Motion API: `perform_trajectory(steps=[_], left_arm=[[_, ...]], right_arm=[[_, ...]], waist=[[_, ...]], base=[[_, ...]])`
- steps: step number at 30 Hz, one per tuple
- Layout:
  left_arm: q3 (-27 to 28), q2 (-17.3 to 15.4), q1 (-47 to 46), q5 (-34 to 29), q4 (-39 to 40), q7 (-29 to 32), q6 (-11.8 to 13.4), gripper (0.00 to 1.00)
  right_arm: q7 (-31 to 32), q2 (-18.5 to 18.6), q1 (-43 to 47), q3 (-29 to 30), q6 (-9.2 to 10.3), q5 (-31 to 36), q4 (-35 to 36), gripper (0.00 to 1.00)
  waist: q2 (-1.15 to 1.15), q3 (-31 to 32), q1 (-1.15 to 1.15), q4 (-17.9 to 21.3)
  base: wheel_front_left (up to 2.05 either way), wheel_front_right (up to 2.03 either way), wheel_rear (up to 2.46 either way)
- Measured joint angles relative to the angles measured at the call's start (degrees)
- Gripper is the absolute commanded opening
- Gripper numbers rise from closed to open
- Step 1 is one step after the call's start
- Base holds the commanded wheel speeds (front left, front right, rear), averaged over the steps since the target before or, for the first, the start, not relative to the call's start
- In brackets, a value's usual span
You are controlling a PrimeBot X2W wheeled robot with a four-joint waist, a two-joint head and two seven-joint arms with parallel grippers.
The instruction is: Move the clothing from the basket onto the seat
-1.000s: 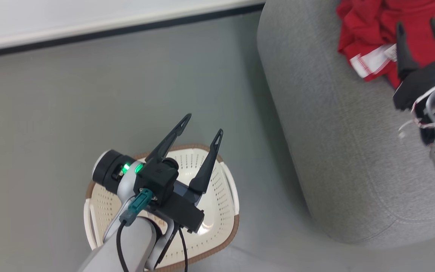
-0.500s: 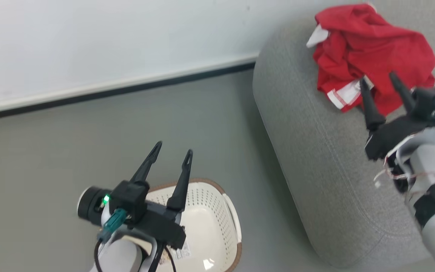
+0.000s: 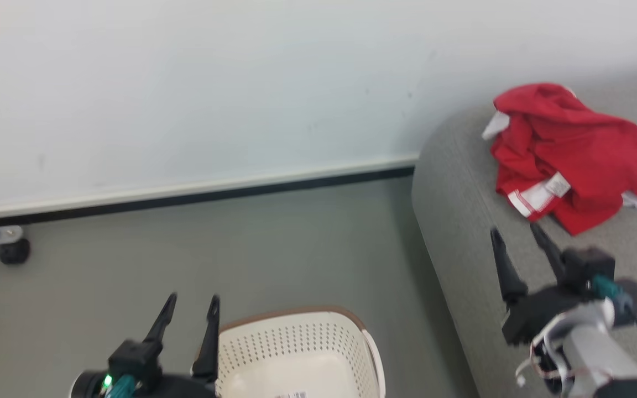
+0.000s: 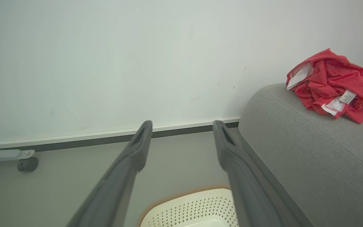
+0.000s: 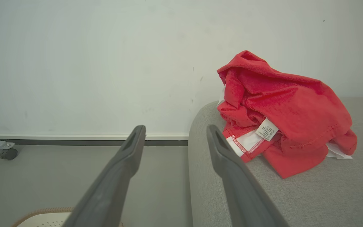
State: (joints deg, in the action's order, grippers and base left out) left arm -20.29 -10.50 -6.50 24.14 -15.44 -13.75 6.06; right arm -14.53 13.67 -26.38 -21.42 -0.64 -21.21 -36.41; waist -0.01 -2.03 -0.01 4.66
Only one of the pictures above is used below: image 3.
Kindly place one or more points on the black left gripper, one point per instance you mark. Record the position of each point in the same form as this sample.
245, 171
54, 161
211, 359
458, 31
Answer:
186, 388

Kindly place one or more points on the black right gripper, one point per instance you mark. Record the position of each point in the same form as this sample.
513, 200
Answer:
539, 315

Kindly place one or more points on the plain red garment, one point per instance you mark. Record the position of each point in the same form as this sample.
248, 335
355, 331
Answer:
595, 149

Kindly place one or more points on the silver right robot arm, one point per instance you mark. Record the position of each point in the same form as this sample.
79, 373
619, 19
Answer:
589, 342

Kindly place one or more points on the cream perforated plastic laundry basket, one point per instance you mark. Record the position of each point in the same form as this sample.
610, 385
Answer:
296, 354

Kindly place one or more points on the grey fabric sofa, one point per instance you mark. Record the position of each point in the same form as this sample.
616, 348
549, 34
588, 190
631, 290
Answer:
462, 249

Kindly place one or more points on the white and black baseboard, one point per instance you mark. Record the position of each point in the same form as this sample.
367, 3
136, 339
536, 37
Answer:
186, 190

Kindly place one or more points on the black caster wheel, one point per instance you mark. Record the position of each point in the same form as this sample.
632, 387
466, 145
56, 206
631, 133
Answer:
14, 251

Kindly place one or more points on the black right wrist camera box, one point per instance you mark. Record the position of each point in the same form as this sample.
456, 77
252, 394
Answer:
586, 268

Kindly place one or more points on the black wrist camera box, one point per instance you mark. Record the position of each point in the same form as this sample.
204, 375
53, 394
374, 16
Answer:
586, 268
133, 359

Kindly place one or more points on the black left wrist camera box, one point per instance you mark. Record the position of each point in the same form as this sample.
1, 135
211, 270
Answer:
133, 359

